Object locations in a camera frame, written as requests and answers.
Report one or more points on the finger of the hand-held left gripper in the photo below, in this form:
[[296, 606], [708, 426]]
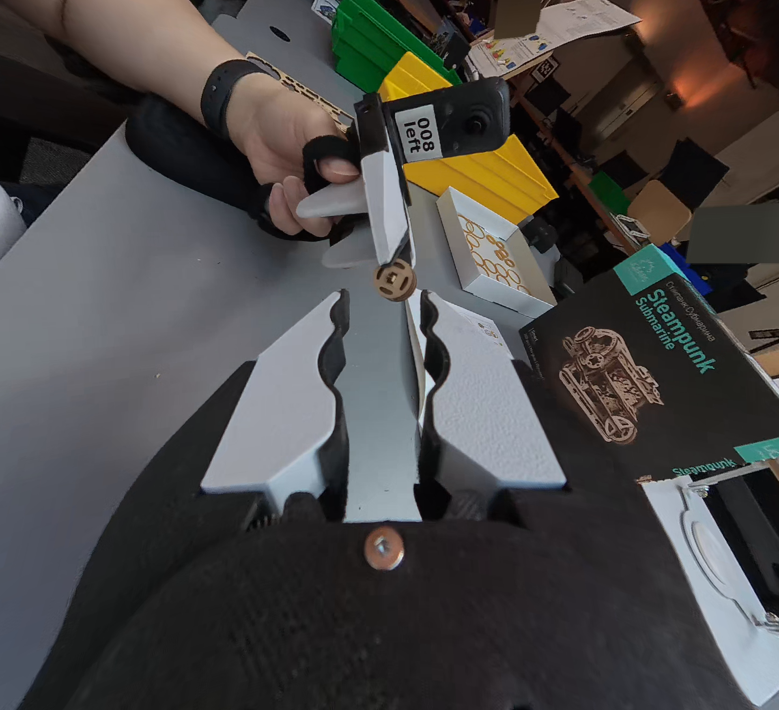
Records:
[[409, 223], [383, 205]]

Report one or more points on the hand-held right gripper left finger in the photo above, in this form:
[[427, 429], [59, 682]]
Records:
[[280, 418]]

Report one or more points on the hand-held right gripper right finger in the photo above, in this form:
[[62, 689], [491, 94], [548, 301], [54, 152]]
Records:
[[487, 418]]

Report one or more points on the round wooden disc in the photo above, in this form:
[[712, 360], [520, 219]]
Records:
[[394, 280]]

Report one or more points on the person's left forearm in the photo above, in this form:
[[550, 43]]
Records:
[[122, 10]]

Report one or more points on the black model kit box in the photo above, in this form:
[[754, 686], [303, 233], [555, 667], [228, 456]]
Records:
[[639, 369]]

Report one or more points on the person's left hand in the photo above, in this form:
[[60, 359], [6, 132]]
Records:
[[268, 132]]

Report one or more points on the yellow plastic storage bin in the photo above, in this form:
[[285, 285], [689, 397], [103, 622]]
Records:
[[481, 175]]

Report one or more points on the printed paper sheet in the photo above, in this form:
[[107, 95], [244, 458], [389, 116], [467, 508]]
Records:
[[590, 16], [505, 56]]

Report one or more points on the white box of wooden rings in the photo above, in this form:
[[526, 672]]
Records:
[[493, 254]]

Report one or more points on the green plastic storage bin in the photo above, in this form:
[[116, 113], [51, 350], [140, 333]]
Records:
[[371, 35]]

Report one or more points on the laser-cut plywood sheet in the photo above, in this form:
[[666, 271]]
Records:
[[304, 92]]

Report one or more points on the small printed card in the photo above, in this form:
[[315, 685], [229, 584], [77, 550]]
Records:
[[325, 1]]

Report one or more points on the small green bin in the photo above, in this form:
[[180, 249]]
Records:
[[608, 193]]

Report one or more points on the black wristband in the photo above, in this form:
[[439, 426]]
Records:
[[225, 92]]

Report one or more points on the tan chair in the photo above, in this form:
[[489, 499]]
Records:
[[660, 211]]

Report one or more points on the black chair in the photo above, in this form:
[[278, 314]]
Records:
[[694, 172]]

